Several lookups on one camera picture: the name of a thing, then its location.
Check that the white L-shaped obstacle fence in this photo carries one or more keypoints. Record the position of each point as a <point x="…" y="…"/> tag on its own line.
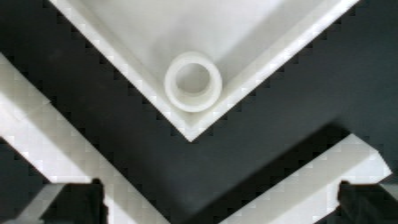
<point x="295" y="203"/>

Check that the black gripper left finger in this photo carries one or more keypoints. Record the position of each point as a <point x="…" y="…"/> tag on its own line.
<point x="66" y="204"/>

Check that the white square tabletop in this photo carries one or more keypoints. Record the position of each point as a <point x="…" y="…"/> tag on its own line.
<point x="197" y="48"/>

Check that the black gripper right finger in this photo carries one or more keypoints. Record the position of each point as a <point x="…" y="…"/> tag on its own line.
<point x="368" y="203"/>

